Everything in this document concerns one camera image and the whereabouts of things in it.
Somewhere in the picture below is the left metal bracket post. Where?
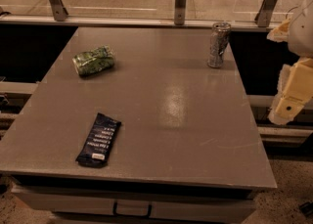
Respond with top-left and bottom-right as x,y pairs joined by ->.
49,0 -> 68,22

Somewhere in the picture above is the metal bracket post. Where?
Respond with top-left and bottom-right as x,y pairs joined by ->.
255,0 -> 278,27
49,0 -> 68,22
174,0 -> 187,25

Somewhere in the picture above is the right metal bracket post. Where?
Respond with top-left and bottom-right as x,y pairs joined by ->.
255,0 -> 278,27

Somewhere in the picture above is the black drawer handle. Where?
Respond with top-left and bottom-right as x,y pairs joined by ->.
112,201 -> 153,218

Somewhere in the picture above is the crushed green can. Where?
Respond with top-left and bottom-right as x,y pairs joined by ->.
72,45 -> 114,76

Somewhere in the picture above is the white table drawer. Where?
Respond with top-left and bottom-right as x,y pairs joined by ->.
12,185 -> 255,224

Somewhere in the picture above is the middle metal bracket post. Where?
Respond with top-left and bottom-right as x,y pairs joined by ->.
174,0 -> 187,25

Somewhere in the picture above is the dark blue snack bar wrapper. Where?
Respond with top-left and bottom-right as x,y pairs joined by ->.
75,112 -> 121,167

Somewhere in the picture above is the silver redbull can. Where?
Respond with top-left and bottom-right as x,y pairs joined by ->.
207,22 -> 231,68

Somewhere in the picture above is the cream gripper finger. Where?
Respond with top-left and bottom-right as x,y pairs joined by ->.
267,19 -> 291,43
268,57 -> 313,125

